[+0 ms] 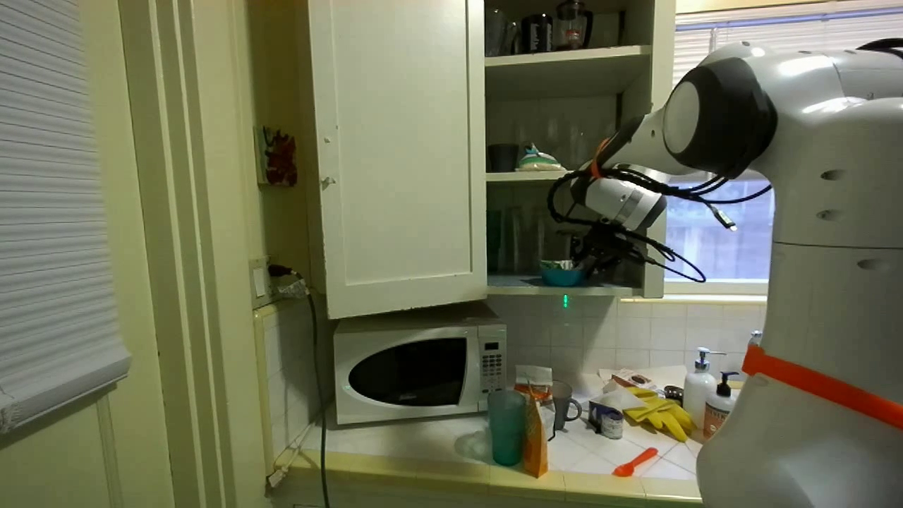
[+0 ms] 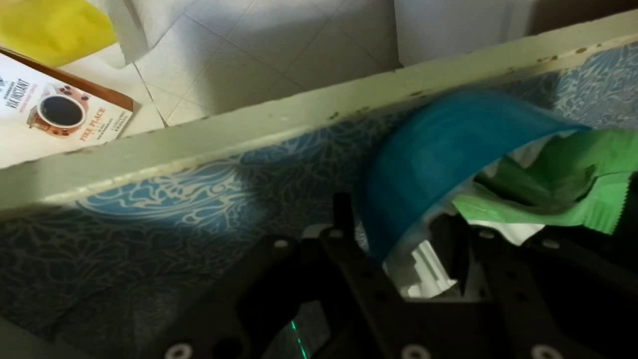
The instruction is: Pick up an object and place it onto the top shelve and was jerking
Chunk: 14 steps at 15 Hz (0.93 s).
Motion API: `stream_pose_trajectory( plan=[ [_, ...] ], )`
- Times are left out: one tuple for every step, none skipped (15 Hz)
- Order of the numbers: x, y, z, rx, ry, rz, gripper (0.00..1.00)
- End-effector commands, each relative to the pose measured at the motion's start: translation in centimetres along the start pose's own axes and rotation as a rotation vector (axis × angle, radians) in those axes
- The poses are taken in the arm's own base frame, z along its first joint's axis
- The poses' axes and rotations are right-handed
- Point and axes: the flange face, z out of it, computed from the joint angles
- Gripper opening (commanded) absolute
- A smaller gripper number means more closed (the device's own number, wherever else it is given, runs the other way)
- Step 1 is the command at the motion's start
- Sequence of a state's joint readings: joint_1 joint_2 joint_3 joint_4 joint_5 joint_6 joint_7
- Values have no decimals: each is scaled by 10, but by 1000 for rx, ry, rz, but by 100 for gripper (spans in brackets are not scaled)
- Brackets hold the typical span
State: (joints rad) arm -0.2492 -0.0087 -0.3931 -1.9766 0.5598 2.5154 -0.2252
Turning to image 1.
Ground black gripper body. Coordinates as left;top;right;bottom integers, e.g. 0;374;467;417
586;223;648;283

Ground green and white dish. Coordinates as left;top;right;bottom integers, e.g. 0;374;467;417
512;141;569;175

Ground red and white food box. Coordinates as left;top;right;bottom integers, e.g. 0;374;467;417
512;360;558;405

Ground grey mug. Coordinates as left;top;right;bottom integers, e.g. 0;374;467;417
546;393;586;441

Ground yellow rubber gloves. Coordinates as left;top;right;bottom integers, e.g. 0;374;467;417
624;386;700;446

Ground teal plastic cup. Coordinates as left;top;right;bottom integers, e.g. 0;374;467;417
486;386;528;469

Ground soap bottle with black pump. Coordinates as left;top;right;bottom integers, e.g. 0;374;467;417
702;370;741;441

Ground orange spatula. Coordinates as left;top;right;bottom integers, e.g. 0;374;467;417
611;446;661;480

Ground white microwave oven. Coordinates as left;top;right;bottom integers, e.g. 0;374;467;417
329;312;510;429

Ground white open cabinet door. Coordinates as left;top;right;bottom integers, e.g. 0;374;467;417
308;0;491;321

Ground glass coffee carafe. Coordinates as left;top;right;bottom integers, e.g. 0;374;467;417
552;0;597;50

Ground clear glass jar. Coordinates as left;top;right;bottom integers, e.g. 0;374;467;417
486;3;518;55

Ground white door window blind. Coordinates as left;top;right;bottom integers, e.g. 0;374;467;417
0;0;134;436

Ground white wall cabinet with shelves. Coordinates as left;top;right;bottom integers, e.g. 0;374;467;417
481;0;676;301

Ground wide orange strap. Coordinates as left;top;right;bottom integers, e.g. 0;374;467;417
741;342;903;434

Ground black power cord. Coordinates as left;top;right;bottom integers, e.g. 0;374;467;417
305;284;333;508

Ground red wall decoration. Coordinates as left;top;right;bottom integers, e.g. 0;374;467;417
258;123;298;188

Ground wall power outlet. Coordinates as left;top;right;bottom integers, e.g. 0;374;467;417
250;260;313;304

